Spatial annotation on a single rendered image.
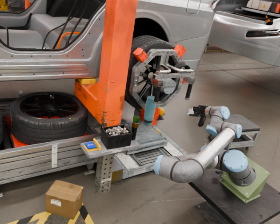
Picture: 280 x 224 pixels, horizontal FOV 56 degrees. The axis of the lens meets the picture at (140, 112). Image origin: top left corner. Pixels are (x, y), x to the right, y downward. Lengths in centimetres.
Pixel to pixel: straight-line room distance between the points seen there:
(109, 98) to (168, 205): 100
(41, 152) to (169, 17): 172
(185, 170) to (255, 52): 345
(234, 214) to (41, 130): 155
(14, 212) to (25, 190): 22
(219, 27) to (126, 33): 324
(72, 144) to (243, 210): 136
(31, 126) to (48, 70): 48
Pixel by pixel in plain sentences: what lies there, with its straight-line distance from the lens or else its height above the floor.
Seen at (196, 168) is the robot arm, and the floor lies 76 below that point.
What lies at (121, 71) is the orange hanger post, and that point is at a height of 99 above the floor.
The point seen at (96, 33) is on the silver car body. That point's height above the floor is 115.
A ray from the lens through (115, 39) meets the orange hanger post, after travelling 190.
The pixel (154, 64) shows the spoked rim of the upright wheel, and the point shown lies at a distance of 240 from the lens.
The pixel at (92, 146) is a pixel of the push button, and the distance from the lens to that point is 199.
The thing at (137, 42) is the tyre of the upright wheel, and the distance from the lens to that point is 236.
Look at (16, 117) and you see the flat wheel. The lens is 233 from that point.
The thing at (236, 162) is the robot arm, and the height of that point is 62.
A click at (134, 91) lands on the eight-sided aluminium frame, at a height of 77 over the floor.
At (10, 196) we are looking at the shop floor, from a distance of 233.
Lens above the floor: 159
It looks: 26 degrees down
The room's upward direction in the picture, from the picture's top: 10 degrees clockwise
